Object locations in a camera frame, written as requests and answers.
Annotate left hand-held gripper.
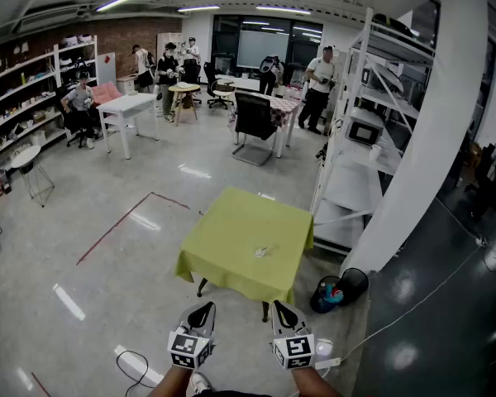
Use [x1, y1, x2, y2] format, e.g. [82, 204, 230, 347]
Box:
[167, 301, 217, 371]

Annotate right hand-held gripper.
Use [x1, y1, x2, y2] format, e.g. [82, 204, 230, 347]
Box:
[271, 299, 317, 371]

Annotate person's right forearm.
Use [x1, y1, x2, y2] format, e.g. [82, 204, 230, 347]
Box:
[291, 366, 343, 397]

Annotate person's left forearm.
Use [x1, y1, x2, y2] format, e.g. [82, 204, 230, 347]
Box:
[147, 364, 196, 397]

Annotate black-legged table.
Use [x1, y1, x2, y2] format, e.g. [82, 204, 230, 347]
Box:
[195, 278, 270, 323]

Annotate white power strip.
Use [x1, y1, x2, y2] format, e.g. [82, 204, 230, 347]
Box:
[313, 356, 342, 371]

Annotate person's white shoe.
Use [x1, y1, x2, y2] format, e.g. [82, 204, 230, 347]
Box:
[189, 371, 212, 395]

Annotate black mesh waste bin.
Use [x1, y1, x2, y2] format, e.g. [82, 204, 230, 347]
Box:
[336, 267, 370, 306]

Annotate green tablecloth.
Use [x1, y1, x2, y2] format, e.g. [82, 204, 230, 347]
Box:
[174, 186, 316, 305]

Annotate white metal shelving unit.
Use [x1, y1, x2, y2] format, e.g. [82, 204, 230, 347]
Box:
[312, 7, 436, 256]

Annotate black office chair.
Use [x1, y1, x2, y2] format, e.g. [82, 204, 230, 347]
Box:
[231, 91, 279, 167]

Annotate white microwave oven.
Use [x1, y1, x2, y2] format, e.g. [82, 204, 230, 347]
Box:
[346, 112, 385, 146]

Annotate table with checkered cloth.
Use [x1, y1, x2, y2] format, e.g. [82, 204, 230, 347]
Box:
[227, 90, 303, 159]

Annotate white rectangular table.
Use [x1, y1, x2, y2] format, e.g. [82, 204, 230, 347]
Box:
[95, 93, 160, 160]

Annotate round wooden table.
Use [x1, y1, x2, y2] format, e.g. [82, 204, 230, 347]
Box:
[167, 82, 202, 128]

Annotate patterned swivel chair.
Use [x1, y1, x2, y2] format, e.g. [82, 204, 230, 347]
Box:
[203, 61, 237, 111]

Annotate black swivel chair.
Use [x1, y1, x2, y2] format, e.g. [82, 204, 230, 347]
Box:
[60, 97, 93, 149]

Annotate small round white side table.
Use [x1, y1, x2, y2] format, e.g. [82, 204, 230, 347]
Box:
[10, 145, 56, 208]

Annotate small white cabinet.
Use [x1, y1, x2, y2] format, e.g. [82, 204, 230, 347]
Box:
[116, 74, 140, 96]

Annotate pink sofa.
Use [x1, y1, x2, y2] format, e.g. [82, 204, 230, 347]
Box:
[90, 81, 124, 108]

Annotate white board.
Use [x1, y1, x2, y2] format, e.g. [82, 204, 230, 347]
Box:
[96, 51, 117, 86]

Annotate projector screen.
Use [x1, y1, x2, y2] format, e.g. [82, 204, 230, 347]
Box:
[236, 29, 291, 69]

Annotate tall white shelf rack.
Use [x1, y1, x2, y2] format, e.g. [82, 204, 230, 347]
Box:
[53, 34, 99, 93]

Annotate long ceiling light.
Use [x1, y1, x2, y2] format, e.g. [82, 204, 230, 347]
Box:
[177, 4, 222, 13]
[255, 5, 312, 16]
[95, 0, 145, 13]

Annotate ceiling air conditioner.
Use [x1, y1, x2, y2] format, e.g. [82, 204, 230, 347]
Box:
[14, 6, 84, 33]

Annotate black floor cable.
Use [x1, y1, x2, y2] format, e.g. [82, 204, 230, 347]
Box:
[115, 349, 160, 397]

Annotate white power cable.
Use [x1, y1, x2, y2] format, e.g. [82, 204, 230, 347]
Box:
[339, 196, 493, 366]

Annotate long white wall shelves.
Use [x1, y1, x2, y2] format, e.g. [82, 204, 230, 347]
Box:
[0, 43, 69, 174]

